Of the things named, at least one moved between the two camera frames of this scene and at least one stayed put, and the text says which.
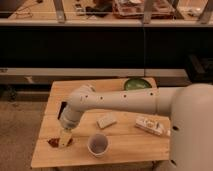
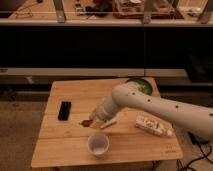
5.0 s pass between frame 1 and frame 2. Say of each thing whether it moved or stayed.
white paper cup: stayed
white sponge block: stayed
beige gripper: moved
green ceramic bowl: stayed
